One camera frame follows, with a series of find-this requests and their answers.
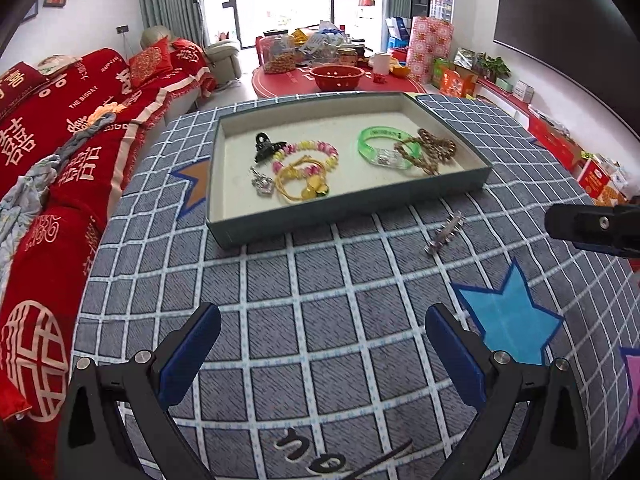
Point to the red plastic basin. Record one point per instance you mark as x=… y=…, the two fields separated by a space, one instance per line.
x=336 y=77

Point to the silver heart pendant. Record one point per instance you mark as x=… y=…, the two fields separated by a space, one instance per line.
x=263 y=185

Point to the green potted plant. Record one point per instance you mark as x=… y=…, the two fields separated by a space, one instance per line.
x=492 y=69

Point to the clear snack jar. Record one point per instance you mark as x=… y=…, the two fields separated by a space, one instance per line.
x=278 y=54

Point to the pink floral gift box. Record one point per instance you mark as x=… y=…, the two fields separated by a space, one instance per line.
x=430 y=38

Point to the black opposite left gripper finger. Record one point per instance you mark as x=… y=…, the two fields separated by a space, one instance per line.
x=614 y=231

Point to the red embroidered cushion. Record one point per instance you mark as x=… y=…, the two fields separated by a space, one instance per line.
x=152 y=61

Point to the red round table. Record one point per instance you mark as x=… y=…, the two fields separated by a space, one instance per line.
x=300 y=81

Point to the blue grey checked tablecloth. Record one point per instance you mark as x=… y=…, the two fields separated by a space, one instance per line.
x=322 y=348

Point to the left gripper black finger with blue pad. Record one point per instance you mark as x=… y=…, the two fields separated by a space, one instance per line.
x=93 y=442
x=553 y=441

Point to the red sofa with cover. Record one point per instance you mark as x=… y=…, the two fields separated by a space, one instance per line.
x=72 y=131

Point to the green translucent bangle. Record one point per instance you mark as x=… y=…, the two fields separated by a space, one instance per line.
x=388 y=147

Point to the silver metal hair clip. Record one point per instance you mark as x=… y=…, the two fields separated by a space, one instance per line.
x=447 y=231

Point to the dark green tray box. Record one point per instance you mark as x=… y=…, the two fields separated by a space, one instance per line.
x=236 y=214

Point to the grey floral blanket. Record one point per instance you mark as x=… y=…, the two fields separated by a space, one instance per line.
x=24 y=201

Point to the white mug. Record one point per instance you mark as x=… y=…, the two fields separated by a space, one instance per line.
x=380 y=63

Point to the black hair claw clip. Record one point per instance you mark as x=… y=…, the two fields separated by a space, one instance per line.
x=265 y=148

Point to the beige armchair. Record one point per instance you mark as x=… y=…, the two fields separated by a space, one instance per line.
x=222 y=56

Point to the black wall television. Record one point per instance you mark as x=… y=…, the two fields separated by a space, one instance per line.
x=587 y=41

